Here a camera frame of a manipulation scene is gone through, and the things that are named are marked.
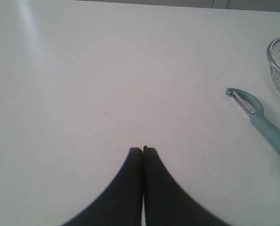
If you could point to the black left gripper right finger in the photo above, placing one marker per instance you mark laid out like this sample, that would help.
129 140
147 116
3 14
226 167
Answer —
165 202

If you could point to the teal vegetable peeler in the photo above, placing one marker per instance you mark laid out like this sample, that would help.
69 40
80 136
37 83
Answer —
255 110

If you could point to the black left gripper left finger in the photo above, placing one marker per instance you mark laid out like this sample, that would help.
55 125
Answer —
120 204

